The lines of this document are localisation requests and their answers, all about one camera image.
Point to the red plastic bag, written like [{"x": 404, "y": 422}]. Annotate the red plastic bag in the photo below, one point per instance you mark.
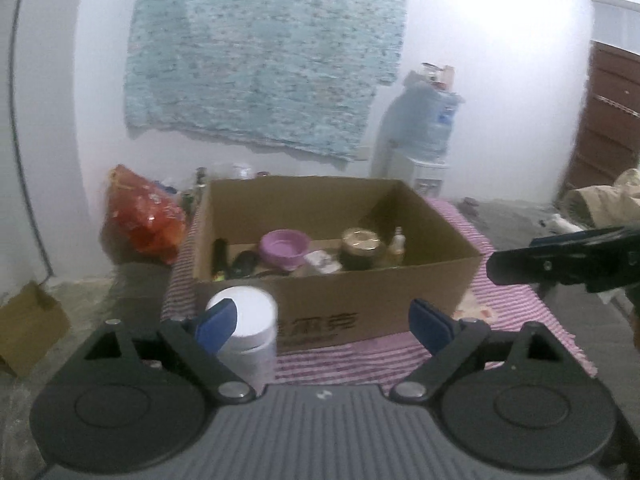
[{"x": 145, "y": 220}]

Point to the purple bowl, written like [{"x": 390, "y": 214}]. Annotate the purple bowl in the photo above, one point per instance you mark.
[{"x": 283, "y": 247}]

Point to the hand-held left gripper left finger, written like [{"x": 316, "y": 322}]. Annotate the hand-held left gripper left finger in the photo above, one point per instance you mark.
[{"x": 215, "y": 322}]

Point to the small round floor item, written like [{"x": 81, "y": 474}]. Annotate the small round floor item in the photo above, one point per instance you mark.
[{"x": 470, "y": 203}]

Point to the floral blue wall cloth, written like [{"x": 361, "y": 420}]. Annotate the floral blue wall cloth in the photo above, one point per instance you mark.
[{"x": 260, "y": 55}]

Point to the small clear bottle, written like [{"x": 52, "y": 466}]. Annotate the small clear bottle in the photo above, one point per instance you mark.
[{"x": 398, "y": 247}]

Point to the white plastic bottle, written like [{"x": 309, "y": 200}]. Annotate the white plastic bottle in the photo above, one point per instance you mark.
[{"x": 250, "y": 320}]

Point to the large cardboard box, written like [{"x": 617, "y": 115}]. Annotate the large cardboard box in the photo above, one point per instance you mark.
[{"x": 350, "y": 305}]

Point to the brown wooden door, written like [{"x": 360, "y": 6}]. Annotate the brown wooden door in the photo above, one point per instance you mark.
[{"x": 607, "y": 125}]

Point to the small white box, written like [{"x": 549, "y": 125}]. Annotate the small white box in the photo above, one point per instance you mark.
[{"x": 322, "y": 261}]

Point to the small black round item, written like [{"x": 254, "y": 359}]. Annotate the small black round item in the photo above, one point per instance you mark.
[{"x": 245, "y": 264}]

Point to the dark glass bottle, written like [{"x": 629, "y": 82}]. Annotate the dark glass bottle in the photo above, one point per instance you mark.
[{"x": 200, "y": 182}]

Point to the white fluffy cloth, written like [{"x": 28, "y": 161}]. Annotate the white fluffy cloth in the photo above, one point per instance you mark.
[{"x": 562, "y": 222}]

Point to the white water dispenser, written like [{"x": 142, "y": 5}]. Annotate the white water dispenser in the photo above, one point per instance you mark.
[{"x": 422, "y": 175}]

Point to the black tube with green end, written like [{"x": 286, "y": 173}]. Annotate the black tube with green end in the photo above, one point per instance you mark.
[{"x": 219, "y": 257}]

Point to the gold round jar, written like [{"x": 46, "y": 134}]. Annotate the gold round jar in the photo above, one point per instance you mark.
[{"x": 361, "y": 247}]

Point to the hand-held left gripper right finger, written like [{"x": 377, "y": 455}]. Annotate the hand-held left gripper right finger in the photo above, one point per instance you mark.
[{"x": 430, "y": 322}]

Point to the blue water bottle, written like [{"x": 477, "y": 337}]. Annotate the blue water bottle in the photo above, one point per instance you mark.
[{"x": 430, "y": 120}]

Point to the small items on water bottle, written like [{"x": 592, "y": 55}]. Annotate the small items on water bottle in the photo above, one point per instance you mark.
[{"x": 440, "y": 75}]

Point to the white wall socket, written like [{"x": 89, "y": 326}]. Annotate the white wall socket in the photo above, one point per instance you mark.
[{"x": 365, "y": 153}]

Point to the small brown cardboard box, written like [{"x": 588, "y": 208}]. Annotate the small brown cardboard box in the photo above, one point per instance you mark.
[{"x": 30, "y": 325}]

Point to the clear plastic bag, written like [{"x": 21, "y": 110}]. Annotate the clear plastic bag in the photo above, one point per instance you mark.
[{"x": 245, "y": 171}]

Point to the purple checkered cloth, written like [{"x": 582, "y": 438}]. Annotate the purple checkered cloth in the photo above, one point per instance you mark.
[{"x": 515, "y": 305}]

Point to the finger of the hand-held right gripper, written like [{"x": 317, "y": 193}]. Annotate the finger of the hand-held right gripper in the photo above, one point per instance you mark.
[
  {"x": 520, "y": 265},
  {"x": 560, "y": 241}
]

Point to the beige coat with fur hood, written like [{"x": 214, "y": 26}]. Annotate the beige coat with fur hood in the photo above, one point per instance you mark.
[{"x": 605, "y": 200}]

